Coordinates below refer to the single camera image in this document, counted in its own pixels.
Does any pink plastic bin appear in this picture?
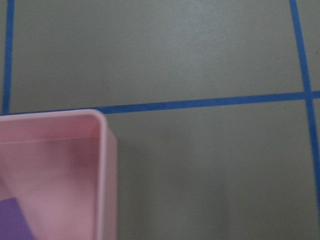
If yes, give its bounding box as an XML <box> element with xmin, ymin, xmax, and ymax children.
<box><xmin>0</xmin><ymin>109</ymin><xmax>118</xmax><ymax>240</ymax></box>

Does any purple foam block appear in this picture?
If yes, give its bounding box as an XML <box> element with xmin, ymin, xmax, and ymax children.
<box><xmin>0</xmin><ymin>198</ymin><xmax>35</xmax><ymax>240</ymax></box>

